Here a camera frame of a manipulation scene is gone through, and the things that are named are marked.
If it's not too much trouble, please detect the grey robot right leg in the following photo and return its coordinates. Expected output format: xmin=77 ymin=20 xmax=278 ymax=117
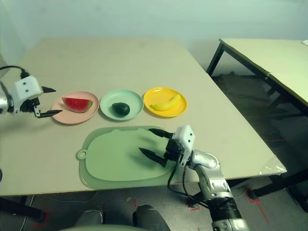
xmin=132 ymin=204 xmax=169 ymax=231

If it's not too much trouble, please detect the grey robot left leg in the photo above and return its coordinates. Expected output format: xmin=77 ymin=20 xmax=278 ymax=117
xmin=76 ymin=209 xmax=104 ymax=227

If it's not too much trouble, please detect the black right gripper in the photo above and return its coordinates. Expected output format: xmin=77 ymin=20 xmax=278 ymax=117
xmin=139 ymin=128 xmax=187 ymax=168

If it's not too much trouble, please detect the clear plastic film scrap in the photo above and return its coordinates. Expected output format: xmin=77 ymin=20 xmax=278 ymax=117
xmin=259 ymin=155 xmax=287 ymax=175

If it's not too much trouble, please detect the grey robot torso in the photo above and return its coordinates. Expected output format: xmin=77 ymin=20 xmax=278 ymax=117
xmin=60 ymin=225 xmax=135 ymax=231

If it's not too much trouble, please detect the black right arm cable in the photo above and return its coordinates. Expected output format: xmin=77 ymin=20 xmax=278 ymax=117
xmin=167 ymin=158 xmax=212 ymax=210

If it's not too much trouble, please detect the red watermelon slice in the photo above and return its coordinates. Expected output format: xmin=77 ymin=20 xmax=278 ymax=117
xmin=61 ymin=97 xmax=94 ymax=114

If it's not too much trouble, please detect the green cutting board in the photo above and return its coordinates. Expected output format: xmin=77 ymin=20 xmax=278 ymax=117
xmin=76 ymin=125 xmax=183 ymax=190

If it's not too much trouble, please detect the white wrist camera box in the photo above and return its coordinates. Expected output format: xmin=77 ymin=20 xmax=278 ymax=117
xmin=12 ymin=76 xmax=43 ymax=114
xmin=173 ymin=124 xmax=196 ymax=167

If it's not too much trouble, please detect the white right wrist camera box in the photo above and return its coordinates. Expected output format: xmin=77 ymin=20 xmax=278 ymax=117
xmin=173 ymin=124 xmax=196 ymax=167

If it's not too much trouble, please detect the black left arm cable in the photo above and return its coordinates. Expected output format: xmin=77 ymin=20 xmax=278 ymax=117
xmin=0 ymin=65 xmax=31 ymax=79

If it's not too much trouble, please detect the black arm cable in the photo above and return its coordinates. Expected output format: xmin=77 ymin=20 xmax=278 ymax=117
xmin=167 ymin=158 xmax=212 ymax=210
xmin=0 ymin=65 xmax=31 ymax=79

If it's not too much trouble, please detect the grey robot leg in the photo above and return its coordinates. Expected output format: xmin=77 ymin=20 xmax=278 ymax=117
xmin=76 ymin=209 xmax=104 ymax=227
xmin=132 ymin=204 xmax=169 ymax=231

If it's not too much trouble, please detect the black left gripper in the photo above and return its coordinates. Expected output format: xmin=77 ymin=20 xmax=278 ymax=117
xmin=20 ymin=86 xmax=64 ymax=119

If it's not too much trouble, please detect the yellow banana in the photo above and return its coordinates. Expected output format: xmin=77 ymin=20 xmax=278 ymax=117
xmin=149 ymin=93 xmax=181 ymax=111

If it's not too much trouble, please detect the beige side table black frame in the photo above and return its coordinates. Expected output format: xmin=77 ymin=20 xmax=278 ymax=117
xmin=206 ymin=38 xmax=308 ymax=114

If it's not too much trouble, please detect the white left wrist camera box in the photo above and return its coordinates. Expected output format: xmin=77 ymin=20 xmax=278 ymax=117
xmin=12 ymin=76 xmax=43 ymax=114

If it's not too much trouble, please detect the dark green avocado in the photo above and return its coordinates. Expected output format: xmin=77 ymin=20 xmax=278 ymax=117
xmin=111 ymin=102 xmax=131 ymax=116

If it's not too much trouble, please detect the pink plate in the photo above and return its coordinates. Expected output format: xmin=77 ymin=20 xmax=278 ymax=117
xmin=51 ymin=90 xmax=100 ymax=125

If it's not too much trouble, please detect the black table leg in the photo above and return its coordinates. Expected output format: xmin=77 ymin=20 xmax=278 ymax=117
xmin=0 ymin=196 xmax=46 ymax=221
xmin=252 ymin=173 xmax=308 ymax=212

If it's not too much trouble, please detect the mint green plate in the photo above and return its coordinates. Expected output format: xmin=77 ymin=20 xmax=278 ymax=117
xmin=100 ymin=89 xmax=144 ymax=121

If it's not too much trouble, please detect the yellow plate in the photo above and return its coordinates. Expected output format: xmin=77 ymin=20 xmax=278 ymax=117
xmin=143 ymin=87 xmax=188 ymax=118

